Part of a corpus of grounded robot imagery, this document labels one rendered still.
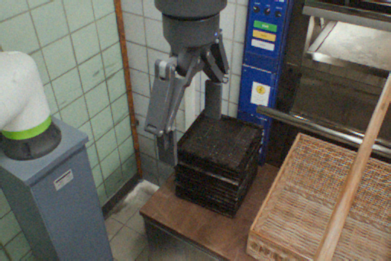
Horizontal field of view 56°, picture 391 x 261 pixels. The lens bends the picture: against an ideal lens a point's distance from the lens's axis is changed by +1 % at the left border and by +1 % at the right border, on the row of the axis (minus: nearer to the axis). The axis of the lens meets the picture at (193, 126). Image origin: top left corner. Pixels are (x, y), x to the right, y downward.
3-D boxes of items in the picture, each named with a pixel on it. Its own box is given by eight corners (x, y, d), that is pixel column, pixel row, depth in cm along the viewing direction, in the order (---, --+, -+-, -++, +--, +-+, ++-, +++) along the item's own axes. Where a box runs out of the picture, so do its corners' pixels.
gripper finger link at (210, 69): (180, 50, 52) (184, 41, 52) (205, 78, 62) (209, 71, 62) (204, 56, 50) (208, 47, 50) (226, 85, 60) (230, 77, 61)
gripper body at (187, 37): (184, -7, 51) (185, 53, 57) (147, 12, 46) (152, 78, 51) (232, 3, 48) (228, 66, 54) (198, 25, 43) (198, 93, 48)
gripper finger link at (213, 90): (205, 80, 61) (207, 78, 61) (204, 114, 65) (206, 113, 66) (221, 85, 60) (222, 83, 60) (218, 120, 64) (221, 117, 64)
